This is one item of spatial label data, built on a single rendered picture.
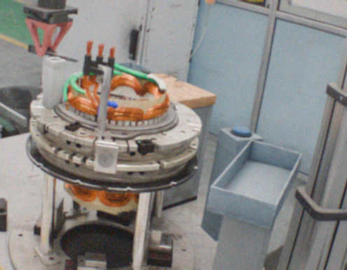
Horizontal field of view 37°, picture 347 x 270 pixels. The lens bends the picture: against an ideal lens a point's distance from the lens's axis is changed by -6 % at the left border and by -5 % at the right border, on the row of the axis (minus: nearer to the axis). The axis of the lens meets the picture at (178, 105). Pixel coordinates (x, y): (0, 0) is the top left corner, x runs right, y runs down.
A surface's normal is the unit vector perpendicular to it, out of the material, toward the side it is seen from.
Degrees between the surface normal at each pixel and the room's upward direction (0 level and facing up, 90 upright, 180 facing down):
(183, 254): 0
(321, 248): 90
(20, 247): 0
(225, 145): 90
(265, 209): 90
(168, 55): 90
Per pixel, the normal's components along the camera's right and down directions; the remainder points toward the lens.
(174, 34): 0.75, 0.31
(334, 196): 0.21, 0.33
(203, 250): 0.14, -0.94
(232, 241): -0.37, 0.23
